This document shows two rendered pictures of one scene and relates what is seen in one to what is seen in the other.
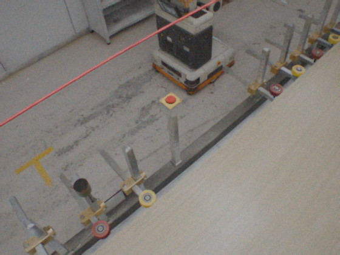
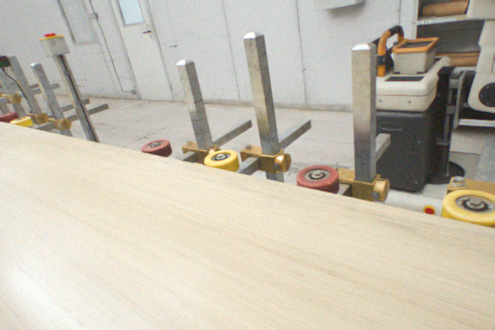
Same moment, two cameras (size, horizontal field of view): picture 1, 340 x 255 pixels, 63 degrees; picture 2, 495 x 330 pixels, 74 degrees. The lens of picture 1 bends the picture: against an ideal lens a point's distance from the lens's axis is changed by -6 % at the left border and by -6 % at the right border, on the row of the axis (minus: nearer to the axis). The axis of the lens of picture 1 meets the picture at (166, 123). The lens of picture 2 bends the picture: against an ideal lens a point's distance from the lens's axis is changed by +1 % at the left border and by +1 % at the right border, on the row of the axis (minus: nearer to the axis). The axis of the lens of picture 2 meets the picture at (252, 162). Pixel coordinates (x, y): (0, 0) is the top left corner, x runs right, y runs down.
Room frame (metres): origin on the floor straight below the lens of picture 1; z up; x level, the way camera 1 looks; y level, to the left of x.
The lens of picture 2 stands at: (1.24, -1.58, 1.22)
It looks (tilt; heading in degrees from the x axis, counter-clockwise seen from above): 26 degrees down; 77
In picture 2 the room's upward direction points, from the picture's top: 10 degrees counter-clockwise
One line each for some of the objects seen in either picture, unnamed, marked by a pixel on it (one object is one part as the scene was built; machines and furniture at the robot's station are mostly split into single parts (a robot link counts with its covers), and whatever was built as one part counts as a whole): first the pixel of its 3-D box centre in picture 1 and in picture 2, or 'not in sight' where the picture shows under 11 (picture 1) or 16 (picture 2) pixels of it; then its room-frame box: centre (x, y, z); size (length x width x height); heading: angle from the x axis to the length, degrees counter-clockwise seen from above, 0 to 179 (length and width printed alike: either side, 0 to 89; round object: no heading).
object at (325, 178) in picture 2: (316, 58); (319, 197); (1.47, -1.08, 0.85); 0.08 x 0.08 x 0.11
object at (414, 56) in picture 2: (183, 0); (415, 55); (2.39, -0.27, 0.87); 0.23 x 0.15 x 0.11; 36
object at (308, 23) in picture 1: (301, 44); (364, 158); (1.61, -1.03, 0.88); 0.04 x 0.04 x 0.48; 36
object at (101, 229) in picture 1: (103, 232); (12, 124); (0.46, 0.35, 0.85); 0.08 x 0.08 x 0.11
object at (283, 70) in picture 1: (271, 64); (271, 151); (1.48, -0.76, 0.83); 0.43 x 0.03 x 0.04; 36
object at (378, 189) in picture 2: (297, 53); (356, 185); (1.60, -1.01, 0.81); 0.14 x 0.06 x 0.05; 126
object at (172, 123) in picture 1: (174, 139); (80, 108); (0.88, -0.03, 0.93); 0.05 x 0.05 x 0.45; 36
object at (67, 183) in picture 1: (81, 203); (51, 113); (0.62, 0.46, 0.84); 0.43 x 0.03 x 0.04; 36
